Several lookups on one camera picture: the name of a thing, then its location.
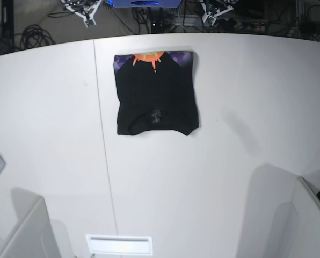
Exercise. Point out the black T-shirt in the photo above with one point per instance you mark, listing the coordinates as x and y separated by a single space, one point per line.
156 92

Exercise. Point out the white power strip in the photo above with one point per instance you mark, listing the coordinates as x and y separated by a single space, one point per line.
226 23

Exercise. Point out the blue box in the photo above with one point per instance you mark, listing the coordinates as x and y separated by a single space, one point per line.
144 3

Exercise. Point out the white partition panel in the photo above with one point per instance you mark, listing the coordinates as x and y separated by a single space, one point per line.
32 236

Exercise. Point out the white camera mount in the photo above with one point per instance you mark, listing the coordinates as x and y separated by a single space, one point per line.
213 9
85 9

